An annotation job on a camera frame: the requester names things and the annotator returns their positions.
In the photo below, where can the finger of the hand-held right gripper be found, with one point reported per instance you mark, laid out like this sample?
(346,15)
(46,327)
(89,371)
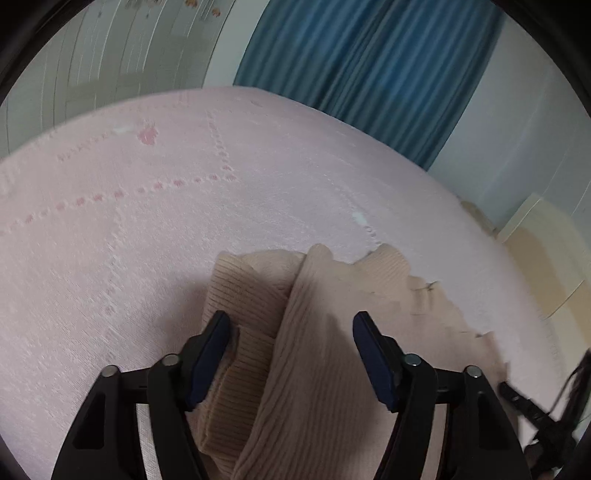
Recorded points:
(521,400)
(572,383)

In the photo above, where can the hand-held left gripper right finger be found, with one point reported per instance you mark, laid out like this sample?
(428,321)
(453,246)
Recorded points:
(374,364)

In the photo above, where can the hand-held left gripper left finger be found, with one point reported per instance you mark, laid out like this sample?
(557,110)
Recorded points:
(207,360)

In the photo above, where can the pink knit sweater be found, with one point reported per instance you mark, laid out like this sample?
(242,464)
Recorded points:
(314,369)

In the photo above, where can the cream wooden headboard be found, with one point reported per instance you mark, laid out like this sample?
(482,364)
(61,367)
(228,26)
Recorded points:
(545,258)

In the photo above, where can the bed with pink sheet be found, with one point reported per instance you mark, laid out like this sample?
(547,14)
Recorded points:
(184,230)

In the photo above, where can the blue curtain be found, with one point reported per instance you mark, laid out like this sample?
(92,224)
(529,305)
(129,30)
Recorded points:
(369,69)

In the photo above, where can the white wardrobe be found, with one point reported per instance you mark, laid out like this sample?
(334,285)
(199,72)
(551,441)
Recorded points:
(115,55)

